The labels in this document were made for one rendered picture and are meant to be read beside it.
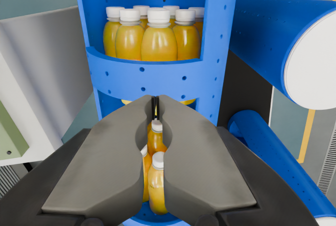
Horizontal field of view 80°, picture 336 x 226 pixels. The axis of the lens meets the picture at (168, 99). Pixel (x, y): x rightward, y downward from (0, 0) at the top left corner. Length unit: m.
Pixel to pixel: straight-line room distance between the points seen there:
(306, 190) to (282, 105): 0.99
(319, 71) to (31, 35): 0.72
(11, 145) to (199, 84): 0.41
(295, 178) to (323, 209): 0.17
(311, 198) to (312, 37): 0.81
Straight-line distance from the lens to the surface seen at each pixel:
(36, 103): 0.52
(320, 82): 0.68
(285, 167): 1.32
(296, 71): 0.63
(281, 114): 2.12
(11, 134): 0.54
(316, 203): 1.22
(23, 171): 2.39
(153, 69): 0.30
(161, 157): 0.52
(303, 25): 0.62
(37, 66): 0.57
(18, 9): 1.79
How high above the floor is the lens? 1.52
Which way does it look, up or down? 62 degrees down
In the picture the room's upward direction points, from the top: 175 degrees clockwise
